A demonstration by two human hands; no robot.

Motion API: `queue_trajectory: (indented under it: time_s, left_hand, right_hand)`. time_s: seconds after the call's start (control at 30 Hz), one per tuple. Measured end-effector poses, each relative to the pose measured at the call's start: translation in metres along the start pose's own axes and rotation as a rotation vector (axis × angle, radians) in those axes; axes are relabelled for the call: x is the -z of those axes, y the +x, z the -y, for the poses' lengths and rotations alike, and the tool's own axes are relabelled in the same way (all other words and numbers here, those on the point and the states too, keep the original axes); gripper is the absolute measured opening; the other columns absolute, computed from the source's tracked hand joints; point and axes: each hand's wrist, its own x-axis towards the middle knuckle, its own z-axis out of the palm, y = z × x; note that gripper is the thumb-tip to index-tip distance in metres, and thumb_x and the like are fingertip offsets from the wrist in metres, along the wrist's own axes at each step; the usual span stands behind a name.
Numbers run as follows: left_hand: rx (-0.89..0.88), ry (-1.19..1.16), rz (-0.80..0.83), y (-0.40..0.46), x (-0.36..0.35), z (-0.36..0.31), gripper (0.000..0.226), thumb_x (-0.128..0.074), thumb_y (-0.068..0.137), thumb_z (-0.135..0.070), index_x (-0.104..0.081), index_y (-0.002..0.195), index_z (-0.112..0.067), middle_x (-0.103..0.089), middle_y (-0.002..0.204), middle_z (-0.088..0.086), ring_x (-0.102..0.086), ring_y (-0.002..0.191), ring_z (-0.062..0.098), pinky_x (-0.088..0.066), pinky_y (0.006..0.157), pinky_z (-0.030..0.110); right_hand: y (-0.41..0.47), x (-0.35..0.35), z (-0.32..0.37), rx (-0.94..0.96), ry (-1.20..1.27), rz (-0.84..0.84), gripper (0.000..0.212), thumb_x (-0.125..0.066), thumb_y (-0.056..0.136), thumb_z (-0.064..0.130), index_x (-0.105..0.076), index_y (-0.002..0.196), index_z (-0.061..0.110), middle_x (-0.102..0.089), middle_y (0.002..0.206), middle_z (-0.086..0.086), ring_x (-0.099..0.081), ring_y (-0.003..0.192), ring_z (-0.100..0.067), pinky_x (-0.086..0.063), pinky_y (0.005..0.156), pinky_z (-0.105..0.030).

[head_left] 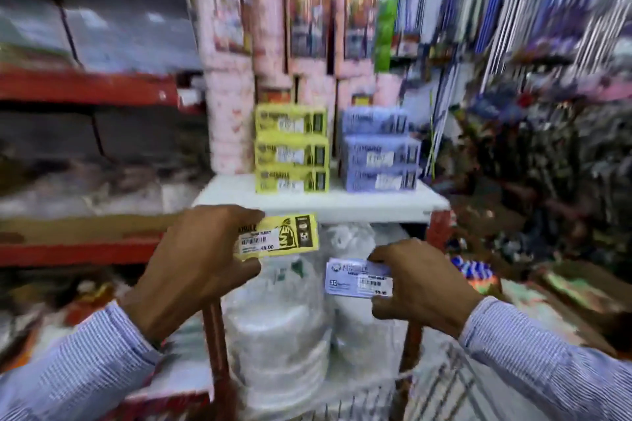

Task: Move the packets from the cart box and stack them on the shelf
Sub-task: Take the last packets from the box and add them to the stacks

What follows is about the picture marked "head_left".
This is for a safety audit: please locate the person's left hand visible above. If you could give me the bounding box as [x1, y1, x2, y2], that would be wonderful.
[120, 205, 266, 343]

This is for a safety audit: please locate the person's right hand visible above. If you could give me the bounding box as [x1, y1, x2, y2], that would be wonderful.
[368, 238, 485, 338]

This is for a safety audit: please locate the purple garbage bag box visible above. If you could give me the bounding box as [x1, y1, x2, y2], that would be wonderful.
[341, 107, 410, 136]
[342, 135, 422, 169]
[325, 258, 394, 298]
[343, 165, 420, 193]

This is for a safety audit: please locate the yellow garbage bag box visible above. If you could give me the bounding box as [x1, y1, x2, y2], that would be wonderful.
[254, 134, 330, 169]
[255, 104, 329, 136]
[234, 213, 320, 261]
[255, 165, 330, 194]

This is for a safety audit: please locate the person's left forearm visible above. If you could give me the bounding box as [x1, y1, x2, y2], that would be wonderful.
[0, 301, 164, 421]

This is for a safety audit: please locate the person's right forearm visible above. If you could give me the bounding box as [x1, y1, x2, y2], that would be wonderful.
[459, 296, 632, 421]

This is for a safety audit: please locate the wrapped stack of white plates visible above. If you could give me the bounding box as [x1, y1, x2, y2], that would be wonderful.
[323, 222, 420, 377]
[222, 250, 332, 411]

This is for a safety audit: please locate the white display shelf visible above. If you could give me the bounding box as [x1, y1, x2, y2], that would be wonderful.
[192, 174, 451, 225]

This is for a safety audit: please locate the stack of pink paper cups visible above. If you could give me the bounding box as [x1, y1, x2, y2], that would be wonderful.
[195, 0, 257, 176]

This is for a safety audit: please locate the brown cardboard box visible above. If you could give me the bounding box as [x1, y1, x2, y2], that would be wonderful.
[0, 212, 186, 246]

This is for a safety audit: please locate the pile of colourful party goods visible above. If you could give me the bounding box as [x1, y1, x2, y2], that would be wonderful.
[434, 85, 632, 288]

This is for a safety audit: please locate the red metal storage rack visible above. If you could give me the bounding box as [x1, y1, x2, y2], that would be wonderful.
[0, 65, 207, 268]

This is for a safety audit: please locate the pink packaged goods display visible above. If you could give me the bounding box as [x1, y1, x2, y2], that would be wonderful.
[249, 0, 403, 113]

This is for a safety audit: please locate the green hanging packet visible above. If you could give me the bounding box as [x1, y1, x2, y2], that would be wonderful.
[374, 0, 399, 73]

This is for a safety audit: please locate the row of hanging long sticks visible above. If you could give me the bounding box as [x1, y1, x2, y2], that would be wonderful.
[395, 0, 632, 91]

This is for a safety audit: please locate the white wire basket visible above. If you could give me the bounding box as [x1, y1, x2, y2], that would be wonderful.
[296, 337, 544, 421]

